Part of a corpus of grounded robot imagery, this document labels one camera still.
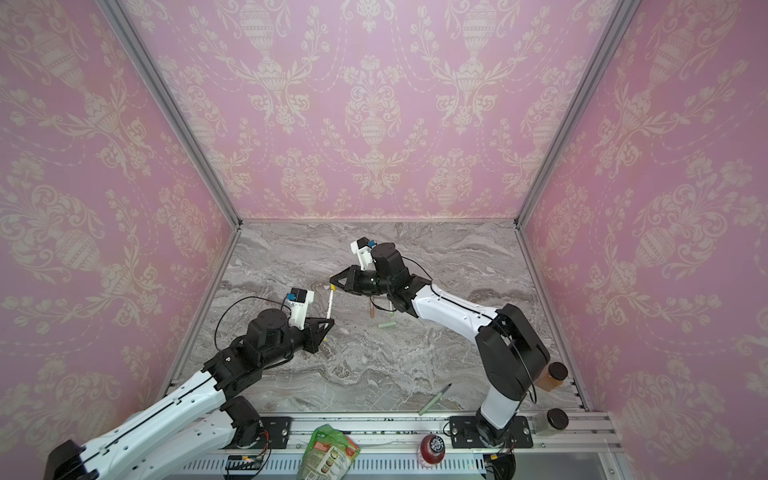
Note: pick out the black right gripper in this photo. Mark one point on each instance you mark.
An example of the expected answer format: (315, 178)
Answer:
(357, 281)

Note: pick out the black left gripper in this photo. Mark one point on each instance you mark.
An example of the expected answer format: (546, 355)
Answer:
(314, 334)

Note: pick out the white pen yellow tip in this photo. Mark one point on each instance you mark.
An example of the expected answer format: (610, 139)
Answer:
(330, 305)

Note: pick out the pale green pen dark tip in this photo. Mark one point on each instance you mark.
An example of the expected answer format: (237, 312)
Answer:
(435, 399)

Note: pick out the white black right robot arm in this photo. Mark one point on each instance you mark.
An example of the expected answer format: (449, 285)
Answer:
(512, 354)

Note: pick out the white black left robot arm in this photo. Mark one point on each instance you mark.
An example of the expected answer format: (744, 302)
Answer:
(204, 414)

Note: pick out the green snack bag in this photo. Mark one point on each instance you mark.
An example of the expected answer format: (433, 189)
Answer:
(329, 455)

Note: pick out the red emergency stop button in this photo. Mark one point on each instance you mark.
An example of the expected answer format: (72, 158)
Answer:
(431, 451)

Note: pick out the amber jar black lid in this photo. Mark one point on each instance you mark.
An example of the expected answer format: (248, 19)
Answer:
(554, 375)

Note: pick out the clear jar black lid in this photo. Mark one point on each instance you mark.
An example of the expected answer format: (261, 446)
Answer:
(550, 422)

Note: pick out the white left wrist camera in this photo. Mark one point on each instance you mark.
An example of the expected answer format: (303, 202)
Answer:
(298, 302)

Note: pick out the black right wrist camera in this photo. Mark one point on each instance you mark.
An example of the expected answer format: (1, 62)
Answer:
(384, 258)

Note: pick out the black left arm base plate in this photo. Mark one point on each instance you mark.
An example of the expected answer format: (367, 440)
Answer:
(270, 432)

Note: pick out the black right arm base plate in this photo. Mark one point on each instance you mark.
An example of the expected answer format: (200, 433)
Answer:
(474, 432)

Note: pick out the aluminium front rail frame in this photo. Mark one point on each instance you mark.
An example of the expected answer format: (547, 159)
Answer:
(588, 449)

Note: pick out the aluminium left corner post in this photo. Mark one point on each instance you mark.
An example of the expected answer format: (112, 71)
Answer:
(148, 69)

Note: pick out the aluminium corner post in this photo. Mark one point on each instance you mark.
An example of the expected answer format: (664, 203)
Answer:
(596, 66)
(148, 69)

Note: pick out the aluminium right corner post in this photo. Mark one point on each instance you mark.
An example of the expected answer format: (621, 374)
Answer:
(596, 66)

